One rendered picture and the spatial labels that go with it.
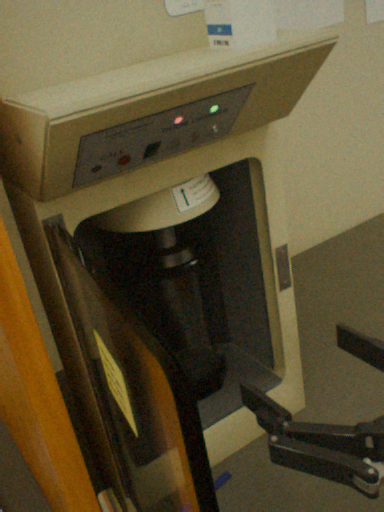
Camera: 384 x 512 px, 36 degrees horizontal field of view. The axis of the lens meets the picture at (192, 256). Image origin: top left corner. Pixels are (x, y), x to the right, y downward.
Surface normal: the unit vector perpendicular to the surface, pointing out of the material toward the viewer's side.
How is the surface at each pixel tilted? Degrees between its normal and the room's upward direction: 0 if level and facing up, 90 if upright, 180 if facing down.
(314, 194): 90
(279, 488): 0
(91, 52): 90
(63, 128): 135
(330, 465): 90
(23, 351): 90
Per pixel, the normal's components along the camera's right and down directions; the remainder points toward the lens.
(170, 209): 0.23, -0.01
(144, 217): -0.12, 0.07
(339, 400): -0.16, -0.88
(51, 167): 0.50, 0.83
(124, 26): 0.54, 0.29
